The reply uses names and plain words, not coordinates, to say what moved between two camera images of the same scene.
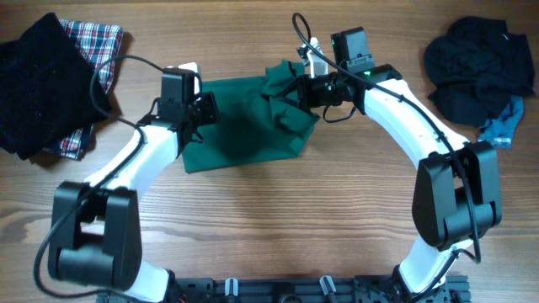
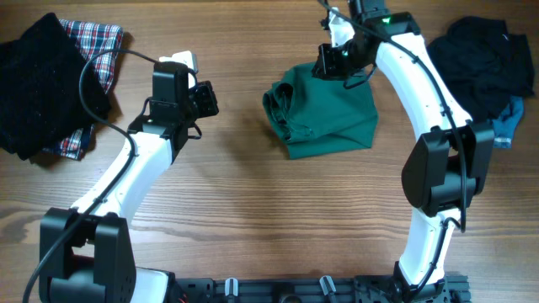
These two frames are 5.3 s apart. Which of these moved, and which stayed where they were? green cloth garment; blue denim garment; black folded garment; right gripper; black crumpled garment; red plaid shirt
Moved: green cloth garment; right gripper
Stayed: black folded garment; blue denim garment; red plaid shirt; black crumpled garment
